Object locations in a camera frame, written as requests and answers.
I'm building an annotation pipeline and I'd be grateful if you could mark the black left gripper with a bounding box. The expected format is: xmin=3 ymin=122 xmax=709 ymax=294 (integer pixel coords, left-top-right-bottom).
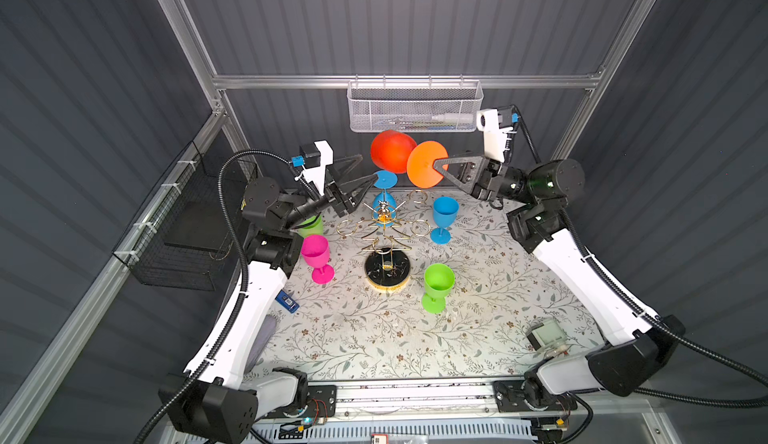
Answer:
xmin=280 ymin=154 xmax=373 ymax=238

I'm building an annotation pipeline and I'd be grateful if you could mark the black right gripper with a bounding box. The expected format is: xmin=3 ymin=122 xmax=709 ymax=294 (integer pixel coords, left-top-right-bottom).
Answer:
xmin=431 ymin=156 xmax=532 ymax=212

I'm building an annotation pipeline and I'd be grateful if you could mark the blue wine glass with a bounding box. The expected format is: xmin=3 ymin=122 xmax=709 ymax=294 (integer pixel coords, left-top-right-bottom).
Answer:
xmin=372 ymin=170 xmax=398 ymax=227
xmin=430 ymin=196 xmax=460 ymax=245

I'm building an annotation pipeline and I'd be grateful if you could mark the red wine glass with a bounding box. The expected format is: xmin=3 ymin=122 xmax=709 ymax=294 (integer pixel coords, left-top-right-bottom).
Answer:
xmin=370 ymin=130 xmax=448 ymax=189

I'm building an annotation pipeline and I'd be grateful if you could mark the green wine glass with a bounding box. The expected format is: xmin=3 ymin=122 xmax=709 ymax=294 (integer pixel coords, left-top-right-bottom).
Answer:
xmin=421 ymin=263 xmax=455 ymax=314
xmin=296 ymin=214 xmax=324 ymax=238

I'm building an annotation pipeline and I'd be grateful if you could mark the pink wine glass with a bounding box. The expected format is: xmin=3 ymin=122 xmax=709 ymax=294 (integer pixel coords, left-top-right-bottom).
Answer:
xmin=301 ymin=235 xmax=335 ymax=285

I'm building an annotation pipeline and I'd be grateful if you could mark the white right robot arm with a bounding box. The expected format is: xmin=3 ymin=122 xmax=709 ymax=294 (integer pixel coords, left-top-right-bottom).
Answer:
xmin=428 ymin=106 xmax=767 ymax=410

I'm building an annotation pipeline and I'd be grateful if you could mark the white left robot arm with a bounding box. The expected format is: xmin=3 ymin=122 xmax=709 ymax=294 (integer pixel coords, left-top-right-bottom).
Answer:
xmin=135 ymin=141 xmax=377 ymax=443

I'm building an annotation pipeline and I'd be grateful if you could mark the gold wine glass rack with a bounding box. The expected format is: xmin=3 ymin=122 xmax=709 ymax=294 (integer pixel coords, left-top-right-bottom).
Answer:
xmin=336 ymin=189 xmax=432 ymax=295

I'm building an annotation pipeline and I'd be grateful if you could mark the white marker in basket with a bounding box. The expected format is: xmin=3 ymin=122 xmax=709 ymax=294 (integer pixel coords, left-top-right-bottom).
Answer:
xmin=431 ymin=113 xmax=475 ymax=126

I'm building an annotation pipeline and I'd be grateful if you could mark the white mesh basket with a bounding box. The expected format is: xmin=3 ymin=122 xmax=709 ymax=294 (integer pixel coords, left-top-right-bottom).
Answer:
xmin=346 ymin=80 xmax=484 ymax=133

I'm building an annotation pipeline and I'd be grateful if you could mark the small white scale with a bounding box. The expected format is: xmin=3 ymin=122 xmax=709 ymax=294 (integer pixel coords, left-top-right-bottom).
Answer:
xmin=525 ymin=317 xmax=570 ymax=359

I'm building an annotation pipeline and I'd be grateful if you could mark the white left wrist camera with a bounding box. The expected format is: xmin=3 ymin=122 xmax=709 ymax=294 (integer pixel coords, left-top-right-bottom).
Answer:
xmin=290 ymin=140 xmax=334 ymax=199

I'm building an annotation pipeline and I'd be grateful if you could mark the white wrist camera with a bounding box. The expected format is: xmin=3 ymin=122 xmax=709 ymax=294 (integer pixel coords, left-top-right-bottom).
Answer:
xmin=475 ymin=104 xmax=520 ymax=164
xmin=290 ymin=140 xmax=334 ymax=199

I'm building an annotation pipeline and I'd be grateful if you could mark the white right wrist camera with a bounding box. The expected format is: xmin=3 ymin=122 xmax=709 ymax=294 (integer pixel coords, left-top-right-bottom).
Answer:
xmin=475 ymin=104 xmax=520 ymax=164

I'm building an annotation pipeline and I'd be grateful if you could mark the blue handled tool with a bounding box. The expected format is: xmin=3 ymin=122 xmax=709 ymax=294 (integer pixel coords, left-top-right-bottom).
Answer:
xmin=275 ymin=290 xmax=300 ymax=314

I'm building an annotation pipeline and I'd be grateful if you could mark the black wire basket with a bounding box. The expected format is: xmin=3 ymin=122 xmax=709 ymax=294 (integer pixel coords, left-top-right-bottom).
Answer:
xmin=115 ymin=137 xmax=256 ymax=292

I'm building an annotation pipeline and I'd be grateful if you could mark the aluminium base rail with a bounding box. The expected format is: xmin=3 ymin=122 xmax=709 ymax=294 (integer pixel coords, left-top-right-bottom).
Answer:
xmin=239 ymin=373 xmax=637 ymax=444

